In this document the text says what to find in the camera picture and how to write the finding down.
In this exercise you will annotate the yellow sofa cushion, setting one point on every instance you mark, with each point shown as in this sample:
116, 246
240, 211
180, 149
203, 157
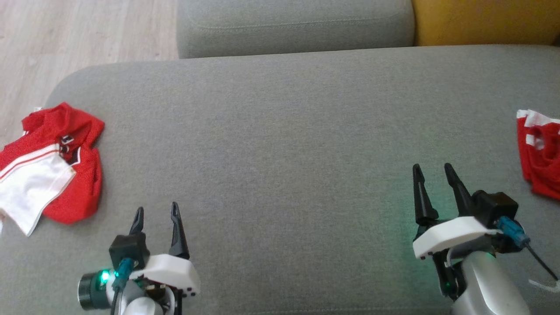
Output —
485, 22

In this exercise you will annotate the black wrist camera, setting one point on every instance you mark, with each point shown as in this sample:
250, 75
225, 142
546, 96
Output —
127, 249
494, 205

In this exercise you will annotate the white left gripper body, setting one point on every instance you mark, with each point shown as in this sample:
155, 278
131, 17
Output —
173, 271

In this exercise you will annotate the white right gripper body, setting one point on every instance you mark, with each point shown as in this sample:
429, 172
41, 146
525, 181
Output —
450, 234

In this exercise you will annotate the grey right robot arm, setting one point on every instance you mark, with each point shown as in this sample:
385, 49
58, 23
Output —
490, 284

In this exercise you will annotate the red and white jersey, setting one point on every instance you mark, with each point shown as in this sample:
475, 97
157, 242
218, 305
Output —
83, 192
544, 175

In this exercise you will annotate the grey sofa side cushion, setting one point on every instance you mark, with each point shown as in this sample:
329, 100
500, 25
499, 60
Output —
297, 26

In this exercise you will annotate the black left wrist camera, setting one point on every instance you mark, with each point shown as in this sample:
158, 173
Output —
127, 249

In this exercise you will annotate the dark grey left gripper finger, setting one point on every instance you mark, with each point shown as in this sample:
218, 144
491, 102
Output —
137, 223
178, 236

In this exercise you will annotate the grey sofa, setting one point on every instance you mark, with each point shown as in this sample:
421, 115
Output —
284, 153

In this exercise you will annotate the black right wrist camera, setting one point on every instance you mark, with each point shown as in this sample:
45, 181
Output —
494, 205

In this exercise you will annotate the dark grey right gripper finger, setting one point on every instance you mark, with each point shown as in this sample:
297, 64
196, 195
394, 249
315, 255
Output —
459, 192
422, 197

